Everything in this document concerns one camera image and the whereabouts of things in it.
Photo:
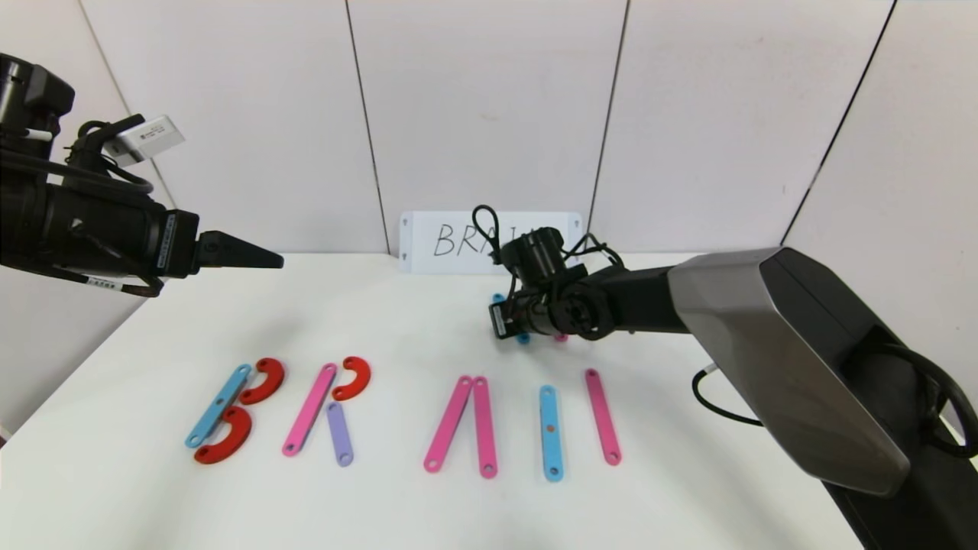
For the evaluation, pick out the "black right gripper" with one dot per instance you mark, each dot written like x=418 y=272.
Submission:
x=500 y=319

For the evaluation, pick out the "purple short bar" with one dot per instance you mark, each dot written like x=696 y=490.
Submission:
x=340 y=435

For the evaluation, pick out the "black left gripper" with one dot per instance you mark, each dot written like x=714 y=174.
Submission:
x=177 y=243

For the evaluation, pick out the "light blue three-hole bar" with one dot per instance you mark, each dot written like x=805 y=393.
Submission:
x=218 y=406
x=523 y=338
x=551 y=451

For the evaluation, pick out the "white sign reading BRAIN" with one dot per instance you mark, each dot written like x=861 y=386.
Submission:
x=428 y=260

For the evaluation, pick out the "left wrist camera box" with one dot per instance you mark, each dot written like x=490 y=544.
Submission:
x=147 y=139

